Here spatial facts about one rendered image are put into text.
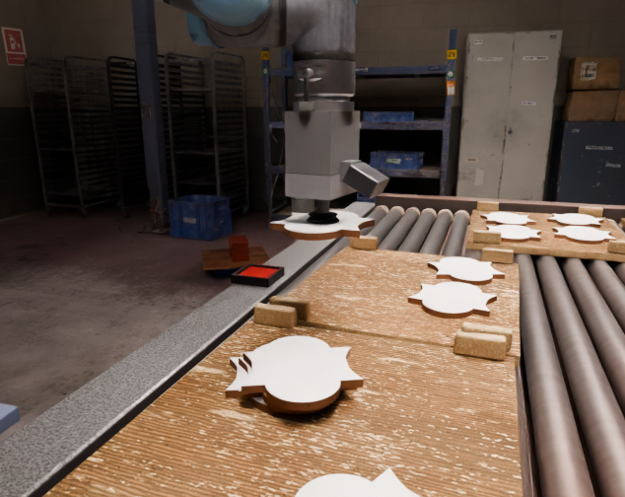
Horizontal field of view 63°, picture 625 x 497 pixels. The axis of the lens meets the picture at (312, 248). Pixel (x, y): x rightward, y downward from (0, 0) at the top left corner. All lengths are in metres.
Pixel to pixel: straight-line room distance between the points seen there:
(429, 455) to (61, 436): 0.35
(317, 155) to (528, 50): 4.68
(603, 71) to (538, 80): 0.57
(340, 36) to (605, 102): 4.94
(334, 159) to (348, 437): 0.31
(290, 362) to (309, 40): 0.36
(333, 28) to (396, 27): 5.18
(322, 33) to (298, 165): 0.15
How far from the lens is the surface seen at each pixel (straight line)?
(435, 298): 0.79
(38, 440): 0.58
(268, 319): 0.70
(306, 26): 0.62
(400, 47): 5.76
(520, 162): 5.23
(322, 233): 0.60
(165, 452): 0.49
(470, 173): 5.21
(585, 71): 5.43
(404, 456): 0.48
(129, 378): 0.66
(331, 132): 0.60
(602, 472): 0.56
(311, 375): 0.52
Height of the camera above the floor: 1.22
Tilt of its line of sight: 15 degrees down
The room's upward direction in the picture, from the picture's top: straight up
